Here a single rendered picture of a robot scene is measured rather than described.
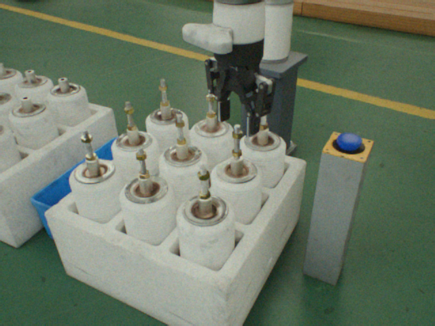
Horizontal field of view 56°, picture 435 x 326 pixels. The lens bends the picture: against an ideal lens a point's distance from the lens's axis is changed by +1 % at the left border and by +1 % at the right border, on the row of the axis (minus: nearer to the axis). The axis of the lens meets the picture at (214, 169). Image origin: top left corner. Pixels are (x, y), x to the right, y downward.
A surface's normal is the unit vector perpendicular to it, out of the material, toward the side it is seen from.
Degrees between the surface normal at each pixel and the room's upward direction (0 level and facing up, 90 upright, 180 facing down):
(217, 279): 0
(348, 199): 90
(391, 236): 0
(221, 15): 81
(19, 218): 90
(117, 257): 90
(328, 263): 90
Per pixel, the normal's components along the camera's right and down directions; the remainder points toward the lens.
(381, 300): -0.03, -0.80
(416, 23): -0.60, 0.48
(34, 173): 0.88, 0.26
